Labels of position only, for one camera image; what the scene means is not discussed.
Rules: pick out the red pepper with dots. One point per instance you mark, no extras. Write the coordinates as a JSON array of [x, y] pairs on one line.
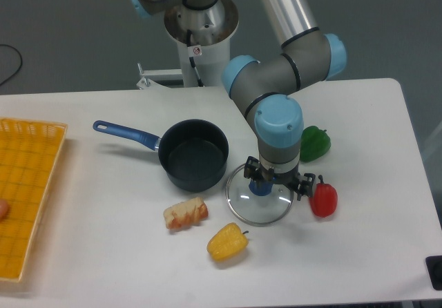
[[325, 199]]

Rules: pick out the green pepper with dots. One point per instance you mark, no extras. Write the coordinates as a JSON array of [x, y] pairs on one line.
[[315, 143]]

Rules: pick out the yellow pepper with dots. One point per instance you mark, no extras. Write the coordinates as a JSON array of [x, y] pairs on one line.
[[228, 242]]

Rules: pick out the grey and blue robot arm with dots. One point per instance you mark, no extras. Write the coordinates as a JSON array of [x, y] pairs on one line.
[[261, 91]]

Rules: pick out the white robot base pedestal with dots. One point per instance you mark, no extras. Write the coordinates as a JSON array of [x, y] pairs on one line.
[[202, 38]]

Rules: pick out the glass pot lid blue knob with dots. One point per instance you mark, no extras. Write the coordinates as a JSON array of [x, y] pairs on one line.
[[257, 206]]

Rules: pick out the yellow woven tray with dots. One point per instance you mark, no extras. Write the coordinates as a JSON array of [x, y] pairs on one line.
[[29, 154]]

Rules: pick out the toy bread roll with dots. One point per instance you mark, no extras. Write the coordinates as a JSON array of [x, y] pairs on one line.
[[185, 214]]

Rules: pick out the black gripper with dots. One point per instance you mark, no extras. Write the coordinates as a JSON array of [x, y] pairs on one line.
[[266, 173]]

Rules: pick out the dark saucepan with blue handle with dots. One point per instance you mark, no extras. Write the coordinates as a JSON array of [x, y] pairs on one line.
[[193, 152]]

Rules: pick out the black object at table edge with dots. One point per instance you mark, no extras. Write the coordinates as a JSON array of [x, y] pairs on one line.
[[434, 268]]

